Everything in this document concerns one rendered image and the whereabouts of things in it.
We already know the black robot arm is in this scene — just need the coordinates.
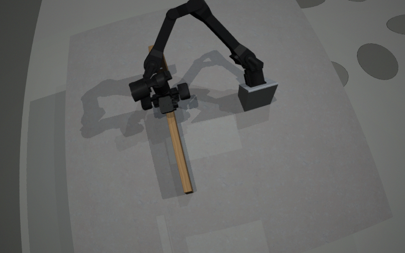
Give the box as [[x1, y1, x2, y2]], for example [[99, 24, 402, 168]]
[[129, 0, 267, 114]]

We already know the tan wooden board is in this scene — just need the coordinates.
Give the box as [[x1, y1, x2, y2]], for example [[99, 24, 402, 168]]
[[166, 111, 193, 194]]

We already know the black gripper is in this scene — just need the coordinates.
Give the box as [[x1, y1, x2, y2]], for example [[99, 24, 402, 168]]
[[141, 83, 190, 110]]

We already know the dark brown wooden post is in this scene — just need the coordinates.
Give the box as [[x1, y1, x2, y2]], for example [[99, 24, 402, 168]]
[[149, 45, 168, 73]]

